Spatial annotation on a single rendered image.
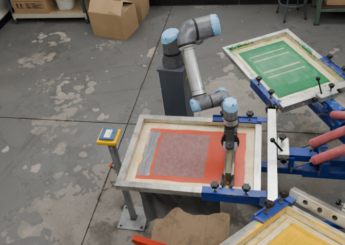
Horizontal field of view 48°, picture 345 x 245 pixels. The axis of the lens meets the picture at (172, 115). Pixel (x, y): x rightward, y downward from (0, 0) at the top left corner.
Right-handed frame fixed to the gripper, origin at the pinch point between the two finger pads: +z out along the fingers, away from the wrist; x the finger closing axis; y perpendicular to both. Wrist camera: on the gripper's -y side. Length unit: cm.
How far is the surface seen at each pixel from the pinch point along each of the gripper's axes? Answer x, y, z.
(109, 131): 78, 14, 4
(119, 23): 164, 282, 76
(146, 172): 46.8, -16.2, 5.3
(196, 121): 23.1, 25.4, 2.4
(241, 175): -6.8, -12.7, 5.5
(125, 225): 83, 4, 100
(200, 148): 18.1, 5.3, 5.5
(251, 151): -12.1, 5.8, 5.5
